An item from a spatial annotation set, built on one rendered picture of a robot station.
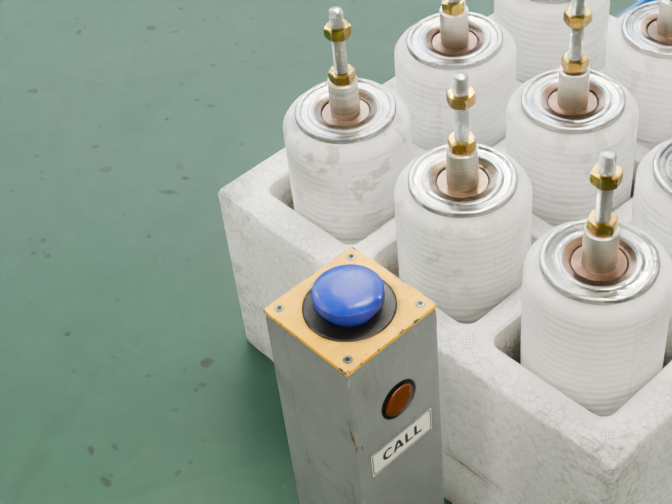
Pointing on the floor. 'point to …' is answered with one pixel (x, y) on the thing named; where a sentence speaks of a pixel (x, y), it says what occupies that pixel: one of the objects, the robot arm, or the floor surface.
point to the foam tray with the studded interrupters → (469, 366)
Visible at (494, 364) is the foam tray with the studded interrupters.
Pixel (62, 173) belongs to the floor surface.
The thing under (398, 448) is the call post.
